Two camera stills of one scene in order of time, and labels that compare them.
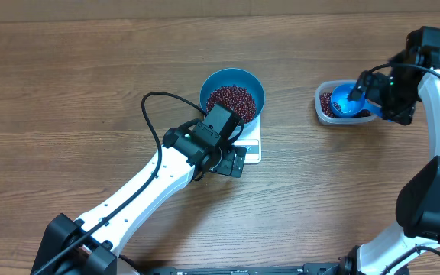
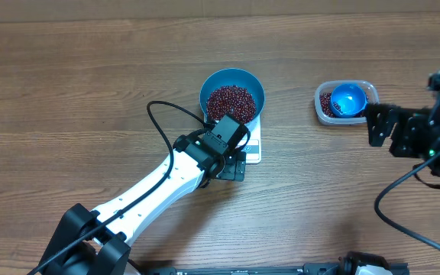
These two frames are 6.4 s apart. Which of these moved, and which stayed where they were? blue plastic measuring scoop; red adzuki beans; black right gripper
Moved: black right gripper
Stayed: red adzuki beans; blue plastic measuring scoop
